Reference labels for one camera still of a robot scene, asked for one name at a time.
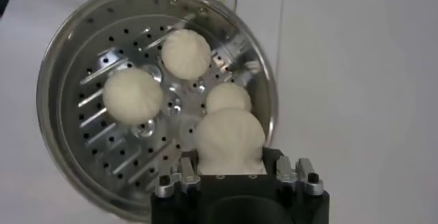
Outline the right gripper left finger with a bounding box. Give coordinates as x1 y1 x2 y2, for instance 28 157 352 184
154 156 202 199

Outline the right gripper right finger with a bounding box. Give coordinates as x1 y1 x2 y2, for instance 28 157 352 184
275 155 324 197

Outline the white steamed baozi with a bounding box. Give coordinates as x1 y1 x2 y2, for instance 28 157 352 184
160 28 212 82
194 108 268 175
205 82 253 115
102 67 164 126

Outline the stainless steel steamer basket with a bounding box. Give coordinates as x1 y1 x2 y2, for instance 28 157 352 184
36 0 279 223

